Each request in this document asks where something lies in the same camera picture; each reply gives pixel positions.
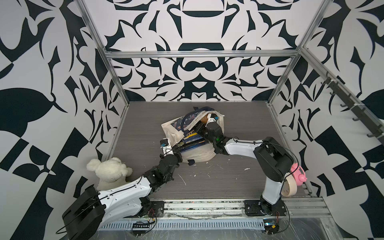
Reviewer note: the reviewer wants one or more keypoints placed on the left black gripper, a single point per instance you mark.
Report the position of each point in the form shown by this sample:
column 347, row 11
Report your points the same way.
column 176, row 156

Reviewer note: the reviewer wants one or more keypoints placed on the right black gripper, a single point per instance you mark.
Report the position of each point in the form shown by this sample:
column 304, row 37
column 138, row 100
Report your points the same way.
column 200, row 127

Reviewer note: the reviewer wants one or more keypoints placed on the cream canvas tote bag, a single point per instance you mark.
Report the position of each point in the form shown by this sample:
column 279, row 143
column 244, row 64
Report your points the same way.
column 175, row 130

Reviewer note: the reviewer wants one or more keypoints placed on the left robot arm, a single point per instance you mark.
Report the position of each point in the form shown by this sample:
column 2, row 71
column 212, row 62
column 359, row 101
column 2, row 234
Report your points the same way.
column 94, row 209

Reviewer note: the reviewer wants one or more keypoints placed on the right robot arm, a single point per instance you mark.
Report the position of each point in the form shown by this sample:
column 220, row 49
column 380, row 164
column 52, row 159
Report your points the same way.
column 274, row 159

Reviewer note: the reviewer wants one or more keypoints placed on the dark blue bottom book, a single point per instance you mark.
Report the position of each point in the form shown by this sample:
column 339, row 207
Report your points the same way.
column 183, row 147

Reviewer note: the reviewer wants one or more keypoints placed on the white plush teddy bear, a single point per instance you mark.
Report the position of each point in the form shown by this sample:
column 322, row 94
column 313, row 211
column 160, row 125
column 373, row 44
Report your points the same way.
column 112, row 173

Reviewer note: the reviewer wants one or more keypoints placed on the left electronics board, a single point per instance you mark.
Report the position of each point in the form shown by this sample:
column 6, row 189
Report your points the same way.
column 140, row 228

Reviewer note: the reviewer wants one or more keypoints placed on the electronics board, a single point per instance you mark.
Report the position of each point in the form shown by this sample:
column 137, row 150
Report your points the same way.
column 140, row 228
column 271, row 226

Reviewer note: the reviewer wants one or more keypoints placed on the pink alarm clock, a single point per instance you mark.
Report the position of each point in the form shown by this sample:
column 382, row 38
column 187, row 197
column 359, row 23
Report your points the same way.
column 298, row 174

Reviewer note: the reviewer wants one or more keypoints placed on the beige round clock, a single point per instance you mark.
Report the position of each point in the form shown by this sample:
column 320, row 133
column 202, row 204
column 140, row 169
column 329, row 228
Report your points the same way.
column 289, row 187

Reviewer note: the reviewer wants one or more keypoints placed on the right electronics board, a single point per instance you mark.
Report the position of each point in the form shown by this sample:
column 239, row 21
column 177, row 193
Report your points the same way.
column 271, row 226

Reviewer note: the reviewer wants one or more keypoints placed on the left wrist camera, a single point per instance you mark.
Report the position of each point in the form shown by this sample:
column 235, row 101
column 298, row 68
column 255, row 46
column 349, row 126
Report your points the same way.
column 166, row 147

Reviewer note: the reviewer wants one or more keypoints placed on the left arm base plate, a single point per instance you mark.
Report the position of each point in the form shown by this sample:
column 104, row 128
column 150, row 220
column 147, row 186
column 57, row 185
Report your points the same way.
column 151, row 209

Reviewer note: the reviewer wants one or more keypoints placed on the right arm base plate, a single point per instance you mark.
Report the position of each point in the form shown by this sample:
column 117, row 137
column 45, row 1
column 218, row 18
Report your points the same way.
column 256, row 208

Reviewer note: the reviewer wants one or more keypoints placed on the aluminium front rail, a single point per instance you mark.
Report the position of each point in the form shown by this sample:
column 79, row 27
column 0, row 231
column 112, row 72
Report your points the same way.
column 220, row 208

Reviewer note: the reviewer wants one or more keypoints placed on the black wall hook rack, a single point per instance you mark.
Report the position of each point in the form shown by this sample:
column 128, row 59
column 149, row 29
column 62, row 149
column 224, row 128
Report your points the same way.
column 351, row 102

